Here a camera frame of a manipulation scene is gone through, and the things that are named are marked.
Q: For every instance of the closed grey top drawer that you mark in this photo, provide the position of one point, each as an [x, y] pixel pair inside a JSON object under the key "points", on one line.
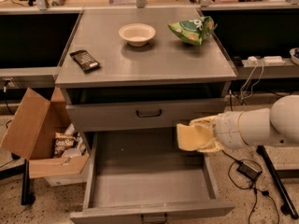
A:
{"points": [[141, 115]]}

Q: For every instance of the black metal stand leg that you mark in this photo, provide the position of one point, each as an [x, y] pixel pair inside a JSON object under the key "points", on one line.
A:
{"points": [[288, 207]]}

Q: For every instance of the white cup in box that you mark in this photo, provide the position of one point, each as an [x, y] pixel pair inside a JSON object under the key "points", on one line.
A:
{"points": [[71, 153]]}

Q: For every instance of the brown snack bag in box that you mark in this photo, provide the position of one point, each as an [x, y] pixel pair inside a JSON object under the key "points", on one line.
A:
{"points": [[62, 142]]}

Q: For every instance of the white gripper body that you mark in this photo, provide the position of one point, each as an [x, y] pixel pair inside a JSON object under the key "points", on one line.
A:
{"points": [[227, 130]]}

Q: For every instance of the black stand left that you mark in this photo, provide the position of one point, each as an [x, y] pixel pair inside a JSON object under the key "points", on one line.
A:
{"points": [[27, 196]]}

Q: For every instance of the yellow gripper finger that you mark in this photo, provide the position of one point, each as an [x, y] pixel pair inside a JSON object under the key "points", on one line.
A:
{"points": [[205, 123], [214, 145]]}

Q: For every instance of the open grey middle drawer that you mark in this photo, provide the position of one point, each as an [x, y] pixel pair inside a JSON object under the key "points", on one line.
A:
{"points": [[142, 177]]}

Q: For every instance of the yellow sponge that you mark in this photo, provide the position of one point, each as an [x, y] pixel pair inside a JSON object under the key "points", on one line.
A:
{"points": [[193, 137]]}

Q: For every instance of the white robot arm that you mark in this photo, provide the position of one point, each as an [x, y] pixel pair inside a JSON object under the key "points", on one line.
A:
{"points": [[277, 126]]}

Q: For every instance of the grey drawer cabinet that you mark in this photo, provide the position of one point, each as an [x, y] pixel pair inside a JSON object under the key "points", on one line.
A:
{"points": [[165, 69]]}

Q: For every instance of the black snack bar wrapper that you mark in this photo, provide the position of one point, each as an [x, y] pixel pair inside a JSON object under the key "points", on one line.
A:
{"points": [[85, 61]]}

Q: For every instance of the white paper bowl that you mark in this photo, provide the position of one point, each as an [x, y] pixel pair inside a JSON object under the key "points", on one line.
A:
{"points": [[137, 34]]}

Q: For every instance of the white power strip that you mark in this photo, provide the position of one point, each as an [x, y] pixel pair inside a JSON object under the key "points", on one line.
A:
{"points": [[267, 60]]}

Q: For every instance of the brown cardboard box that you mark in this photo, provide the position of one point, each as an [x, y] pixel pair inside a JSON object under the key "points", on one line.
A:
{"points": [[31, 135]]}

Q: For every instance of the black power adapter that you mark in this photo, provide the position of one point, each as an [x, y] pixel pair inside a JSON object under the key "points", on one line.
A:
{"points": [[248, 171]]}

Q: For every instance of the green chip bag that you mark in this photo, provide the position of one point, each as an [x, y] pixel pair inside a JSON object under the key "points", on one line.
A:
{"points": [[195, 31]]}

